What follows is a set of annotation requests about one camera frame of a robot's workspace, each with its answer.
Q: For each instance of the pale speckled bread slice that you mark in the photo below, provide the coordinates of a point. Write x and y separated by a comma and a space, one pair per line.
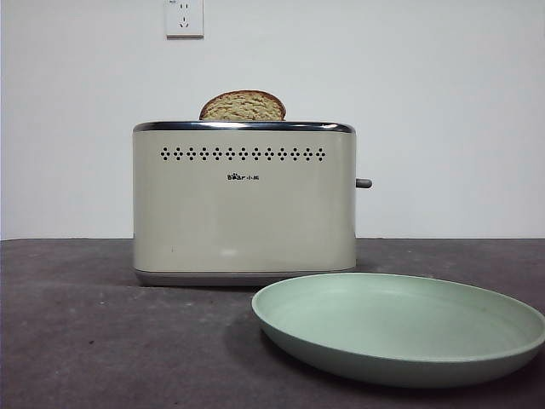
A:
242, 106

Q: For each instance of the pale green round plate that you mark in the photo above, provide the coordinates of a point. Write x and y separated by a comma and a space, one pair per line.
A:
383, 324

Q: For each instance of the cream two-slot toaster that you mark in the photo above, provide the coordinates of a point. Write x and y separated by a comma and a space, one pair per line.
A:
242, 213

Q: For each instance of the grey toaster lever knob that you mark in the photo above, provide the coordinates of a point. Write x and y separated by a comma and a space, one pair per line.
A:
364, 183

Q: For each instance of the white wall socket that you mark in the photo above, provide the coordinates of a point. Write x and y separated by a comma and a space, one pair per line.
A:
184, 23

